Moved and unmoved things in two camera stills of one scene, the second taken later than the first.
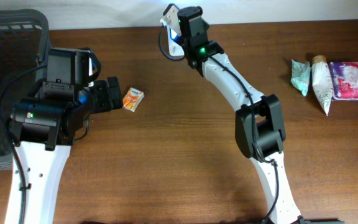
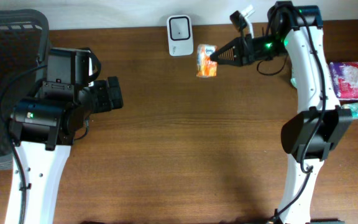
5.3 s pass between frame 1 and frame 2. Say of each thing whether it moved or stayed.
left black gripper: stayed
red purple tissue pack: stayed
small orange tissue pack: moved
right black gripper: moved
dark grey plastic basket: stayed
